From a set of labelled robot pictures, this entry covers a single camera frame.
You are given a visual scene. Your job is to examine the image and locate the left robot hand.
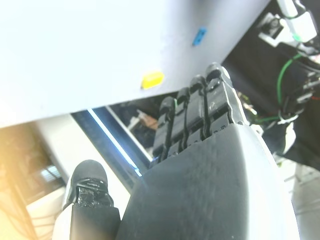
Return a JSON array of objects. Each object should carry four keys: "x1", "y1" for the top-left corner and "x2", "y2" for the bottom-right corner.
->
[{"x1": 52, "y1": 62, "x2": 301, "y2": 240}]

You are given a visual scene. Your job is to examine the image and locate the yellow rectangular block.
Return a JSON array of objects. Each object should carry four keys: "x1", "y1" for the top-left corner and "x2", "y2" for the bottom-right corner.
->
[{"x1": 140, "y1": 71, "x2": 166, "y2": 91}]

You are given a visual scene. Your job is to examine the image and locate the blue block with two holes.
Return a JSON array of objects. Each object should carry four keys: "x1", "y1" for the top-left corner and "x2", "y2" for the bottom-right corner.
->
[{"x1": 191, "y1": 25, "x2": 208, "y2": 47}]

